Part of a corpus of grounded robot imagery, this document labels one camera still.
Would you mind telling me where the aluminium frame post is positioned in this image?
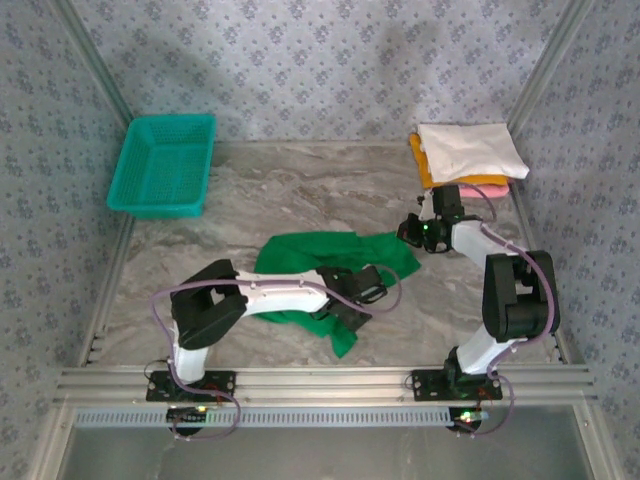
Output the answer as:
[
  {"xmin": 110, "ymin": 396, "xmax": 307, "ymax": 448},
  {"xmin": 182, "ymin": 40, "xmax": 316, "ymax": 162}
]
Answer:
[{"xmin": 505, "ymin": 0, "xmax": 599, "ymax": 139}]

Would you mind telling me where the white folded t-shirt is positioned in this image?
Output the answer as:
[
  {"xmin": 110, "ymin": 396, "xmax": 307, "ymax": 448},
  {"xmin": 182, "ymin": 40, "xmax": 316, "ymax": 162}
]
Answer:
[{"xmin": 416, "ymin": 122, "xmax": 530, "ymax": 185}]

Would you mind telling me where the green t-shirt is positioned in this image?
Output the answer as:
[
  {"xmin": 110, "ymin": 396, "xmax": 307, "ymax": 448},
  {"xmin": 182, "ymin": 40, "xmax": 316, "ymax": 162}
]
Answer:
[{"xmin": 252, "ymin": 230, "xmax": 423, "ymax": 359}]

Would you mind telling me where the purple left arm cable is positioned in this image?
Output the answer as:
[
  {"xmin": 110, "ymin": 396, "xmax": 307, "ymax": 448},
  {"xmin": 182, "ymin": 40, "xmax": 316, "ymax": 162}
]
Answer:
[{"xmin": 149, "ymin": 267, "xmax": 404, "ymax": 442}]

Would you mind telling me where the small circuit board with LED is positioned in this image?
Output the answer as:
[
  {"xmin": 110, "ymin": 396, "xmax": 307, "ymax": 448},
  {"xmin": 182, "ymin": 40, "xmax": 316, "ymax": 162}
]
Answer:
[
  {"xmin": 449, "ymin": 407, "xmax": 489, "ymax": 434},
  {"xmin": 166, "ymin": 406, "xmax": 211, "ymax": 431}
]

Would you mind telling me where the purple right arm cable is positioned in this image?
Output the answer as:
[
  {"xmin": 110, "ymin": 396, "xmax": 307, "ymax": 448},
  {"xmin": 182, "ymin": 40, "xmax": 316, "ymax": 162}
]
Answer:
[{"xmin": 452, "ymin": 183, "xmax": 561, "ymax": 440}]

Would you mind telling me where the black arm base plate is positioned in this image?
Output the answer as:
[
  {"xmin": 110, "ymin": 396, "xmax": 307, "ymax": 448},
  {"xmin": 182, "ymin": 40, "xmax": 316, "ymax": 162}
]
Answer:
[
  {"xmin": 412, "ymin": 369, "xmax": 504, "ymax": 402},
  {"xmin": 145, "ymin": 370, "xmax": 237, "ymax": 403}
]

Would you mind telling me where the teal plastic basket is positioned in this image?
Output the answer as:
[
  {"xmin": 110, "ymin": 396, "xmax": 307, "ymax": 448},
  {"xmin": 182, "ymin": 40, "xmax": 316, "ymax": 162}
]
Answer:
[{"xmin": 106, "ymin": 113, "xmax": 218, "ymax": 221}]

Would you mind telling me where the aluminium mounting rail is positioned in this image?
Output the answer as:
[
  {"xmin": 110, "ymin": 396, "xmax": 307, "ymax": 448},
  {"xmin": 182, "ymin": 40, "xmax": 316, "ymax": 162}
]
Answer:
[{"xmin": 53, "ymin": 364, "xmax": 599, "ymax": 404}]

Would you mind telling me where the orange folded t-shirt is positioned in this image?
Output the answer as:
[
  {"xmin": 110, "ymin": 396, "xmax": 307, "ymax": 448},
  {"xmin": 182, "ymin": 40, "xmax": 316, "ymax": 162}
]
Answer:
[{"xmin": 408, "ymin": 132, "xmax": 510, "ymax": 190}]

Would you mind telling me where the pink folded t-shirt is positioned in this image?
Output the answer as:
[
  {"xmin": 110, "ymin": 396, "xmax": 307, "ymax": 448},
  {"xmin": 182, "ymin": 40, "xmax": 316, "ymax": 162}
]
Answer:
[{"xmin": 457, "ymin": 182, "xmax": 511, "ymax": 199}]

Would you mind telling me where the grey slotted cable duct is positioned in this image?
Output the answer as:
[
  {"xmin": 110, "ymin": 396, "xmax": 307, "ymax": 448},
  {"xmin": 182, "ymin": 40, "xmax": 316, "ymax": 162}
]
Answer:
[{"xmin": 73, "ymin": 405, "xmax": 474, "ymax": 429}]

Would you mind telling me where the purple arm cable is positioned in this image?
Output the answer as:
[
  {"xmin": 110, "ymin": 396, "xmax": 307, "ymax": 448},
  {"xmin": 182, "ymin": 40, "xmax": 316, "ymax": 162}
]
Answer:
[
  {"xmin": 149, "ymin": 267, "xmax": 404, "ymax": 442},
  {"xmin": 452, "ymin": 183, "xmax": 561, "ymax": 440}
]

